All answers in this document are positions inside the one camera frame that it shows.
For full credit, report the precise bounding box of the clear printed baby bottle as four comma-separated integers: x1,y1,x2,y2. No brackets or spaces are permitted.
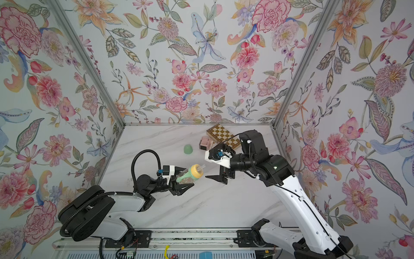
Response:
177,172,195,185

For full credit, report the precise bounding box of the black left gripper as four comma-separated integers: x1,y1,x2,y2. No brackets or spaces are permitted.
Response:
148,169,192,199

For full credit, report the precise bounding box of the blue small box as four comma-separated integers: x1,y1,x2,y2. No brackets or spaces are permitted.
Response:
198,251,213,259

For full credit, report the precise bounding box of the black corrugated cable hose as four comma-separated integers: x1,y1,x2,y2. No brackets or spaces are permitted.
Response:
130,149,162,192

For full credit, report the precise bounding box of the wooden folding chess board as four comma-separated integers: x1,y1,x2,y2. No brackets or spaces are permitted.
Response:
207,124,241,150

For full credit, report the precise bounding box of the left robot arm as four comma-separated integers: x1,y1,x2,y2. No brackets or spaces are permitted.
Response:
58,166,194,245

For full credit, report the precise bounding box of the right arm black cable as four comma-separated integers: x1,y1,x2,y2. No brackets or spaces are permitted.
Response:
211,132,250,153

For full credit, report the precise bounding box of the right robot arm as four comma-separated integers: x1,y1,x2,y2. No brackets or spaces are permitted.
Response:
205,130,354,259

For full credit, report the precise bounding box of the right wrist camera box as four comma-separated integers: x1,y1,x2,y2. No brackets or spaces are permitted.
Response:
205,149,233,169

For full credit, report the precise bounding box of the yellow cable tie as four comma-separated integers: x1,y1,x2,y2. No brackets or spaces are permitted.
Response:
164,245,170,259

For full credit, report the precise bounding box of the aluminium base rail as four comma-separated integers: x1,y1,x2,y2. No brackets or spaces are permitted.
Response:
105,228,301,250

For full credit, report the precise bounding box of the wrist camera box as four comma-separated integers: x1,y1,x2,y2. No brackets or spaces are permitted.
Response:
161,165,175,184
205,149,233,169

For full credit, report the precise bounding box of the yellow bottle collar with nipple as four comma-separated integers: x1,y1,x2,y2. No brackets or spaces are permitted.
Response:
189,164,205,181

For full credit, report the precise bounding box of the green egg-shaped cap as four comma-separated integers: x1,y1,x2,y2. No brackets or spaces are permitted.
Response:
183,144,193,154

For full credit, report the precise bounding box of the pink toy block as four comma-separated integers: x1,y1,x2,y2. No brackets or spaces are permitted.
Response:
199,136,213,151

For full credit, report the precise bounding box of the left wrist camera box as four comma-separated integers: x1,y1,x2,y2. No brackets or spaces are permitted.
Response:
161,165,175,184

